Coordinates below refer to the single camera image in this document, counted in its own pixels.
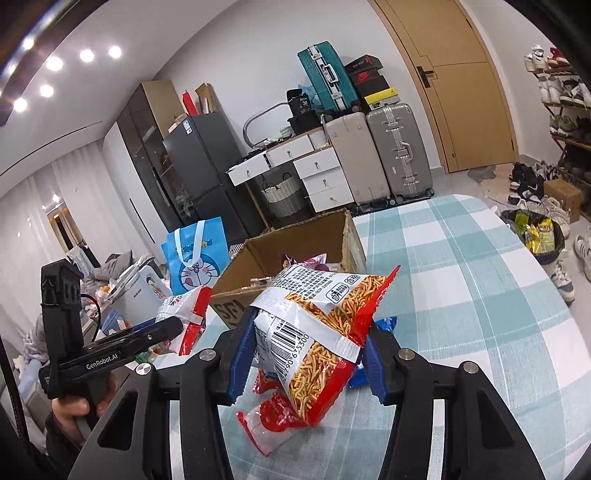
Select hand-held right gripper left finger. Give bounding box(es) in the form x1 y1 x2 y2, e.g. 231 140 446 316
67 306 262 480

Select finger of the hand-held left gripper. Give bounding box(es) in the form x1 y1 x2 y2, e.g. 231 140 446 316
92 317 185 356

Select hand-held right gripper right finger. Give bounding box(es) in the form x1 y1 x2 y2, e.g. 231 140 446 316
362 322 534 480

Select white red noodle snack packet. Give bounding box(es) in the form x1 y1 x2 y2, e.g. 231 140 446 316
249 264 402 428
154 285 214 357

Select blue snack packet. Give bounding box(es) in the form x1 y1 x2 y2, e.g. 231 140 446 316
346 315 399 390

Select white red plain snack packet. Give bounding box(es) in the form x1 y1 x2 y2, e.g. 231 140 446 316
236 369 308 458

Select purple snack packet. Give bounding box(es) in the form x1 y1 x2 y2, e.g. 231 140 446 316
280 252 330 274

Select brown cardboard box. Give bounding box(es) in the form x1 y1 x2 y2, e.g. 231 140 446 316
209 207 369 331

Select person's left forearm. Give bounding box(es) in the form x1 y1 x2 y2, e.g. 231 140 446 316
25 415 93 480

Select person's left hand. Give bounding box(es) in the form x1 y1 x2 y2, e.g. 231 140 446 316
49 373 119 437

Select grey clothes pile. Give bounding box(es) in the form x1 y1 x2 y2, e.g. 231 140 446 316
89 251 153 282

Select blue cartoon tote bag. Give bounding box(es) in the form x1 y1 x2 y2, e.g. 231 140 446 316
160 216 230 296

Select green checked tablecloth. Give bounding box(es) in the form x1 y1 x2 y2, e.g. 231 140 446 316
168 193 579 480

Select woven laundry basket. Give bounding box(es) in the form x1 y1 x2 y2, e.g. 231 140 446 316
260 174 306 219

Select dark glass cabinet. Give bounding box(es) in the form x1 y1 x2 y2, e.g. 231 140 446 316
116 80 190 234

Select dark grey fridge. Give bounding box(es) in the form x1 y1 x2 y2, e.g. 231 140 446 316
162 113 271 239

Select white drawer cabinet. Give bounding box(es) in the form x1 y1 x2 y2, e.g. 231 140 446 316
293 146 356 214

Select yellow snack wrappers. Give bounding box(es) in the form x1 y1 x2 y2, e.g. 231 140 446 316
514 212 555 255

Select black trash bin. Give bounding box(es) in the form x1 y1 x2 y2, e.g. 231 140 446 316
501 209 567 267

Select beige suitcase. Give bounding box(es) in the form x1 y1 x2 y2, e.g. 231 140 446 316
322 112 393 206

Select beige doormat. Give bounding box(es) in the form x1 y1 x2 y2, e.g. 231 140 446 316
479 177 513 204

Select desk with white drawers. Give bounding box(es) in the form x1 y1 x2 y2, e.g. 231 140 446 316
226 128 334 186

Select grey doormat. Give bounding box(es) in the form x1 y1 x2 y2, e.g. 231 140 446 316
468 165 499 184

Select silver suitcase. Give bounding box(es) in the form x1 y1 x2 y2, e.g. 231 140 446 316
366 103 435 199

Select scattered sneakers pile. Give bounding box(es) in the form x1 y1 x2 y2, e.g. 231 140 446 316
505 161 591 303

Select black case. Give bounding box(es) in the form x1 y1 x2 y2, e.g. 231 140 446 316
288 113 324 135

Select small cardboard shoe carton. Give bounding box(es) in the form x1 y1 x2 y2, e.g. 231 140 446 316
543 178 583 223

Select row of ceiling spotlights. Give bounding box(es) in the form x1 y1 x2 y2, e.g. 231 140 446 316
0 34 123 114

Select black bag white print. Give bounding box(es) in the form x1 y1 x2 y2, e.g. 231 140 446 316
286 87 315 116

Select yellow black shoe box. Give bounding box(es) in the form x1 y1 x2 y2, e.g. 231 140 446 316
362 87 400 112

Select blue plastic bag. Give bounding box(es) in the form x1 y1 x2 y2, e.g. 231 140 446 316
298 84 320 110

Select wooden door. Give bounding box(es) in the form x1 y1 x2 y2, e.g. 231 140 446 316
369 0 518 174

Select black shoe box red logo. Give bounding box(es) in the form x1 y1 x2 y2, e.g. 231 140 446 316
346 67 387 86

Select teal suitcase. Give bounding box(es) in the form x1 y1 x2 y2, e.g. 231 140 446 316
296 41 361 114

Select wooden shoe rack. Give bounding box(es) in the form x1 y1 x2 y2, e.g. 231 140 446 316
523 43 591 186

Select black shoe box red stripe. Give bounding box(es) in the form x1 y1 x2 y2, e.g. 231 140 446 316
344 55 384 73

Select rows of assorted shoes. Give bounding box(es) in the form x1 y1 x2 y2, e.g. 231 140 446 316
523 43 591 183

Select black cable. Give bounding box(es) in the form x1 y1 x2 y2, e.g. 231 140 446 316
0 336 29 441

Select oval mirror frame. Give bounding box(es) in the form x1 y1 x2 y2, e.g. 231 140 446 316
243 103 290 149

